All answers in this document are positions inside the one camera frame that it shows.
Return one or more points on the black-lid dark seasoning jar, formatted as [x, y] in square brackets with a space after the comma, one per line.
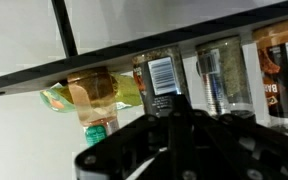
[277, 66]

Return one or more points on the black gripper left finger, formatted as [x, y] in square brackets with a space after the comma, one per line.
[130, 140]

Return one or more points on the green snack packet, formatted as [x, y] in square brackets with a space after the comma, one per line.
[128, 93]

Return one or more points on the black-lid herb spice jar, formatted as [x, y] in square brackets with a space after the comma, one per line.
[232, 73]

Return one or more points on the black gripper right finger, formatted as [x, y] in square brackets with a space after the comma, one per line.
[237, 146]

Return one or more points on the dark wood black-post shelf unit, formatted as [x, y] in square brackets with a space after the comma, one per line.
[117, 56]

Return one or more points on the clear container with black lid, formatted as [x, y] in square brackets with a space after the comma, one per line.
[160, 76]

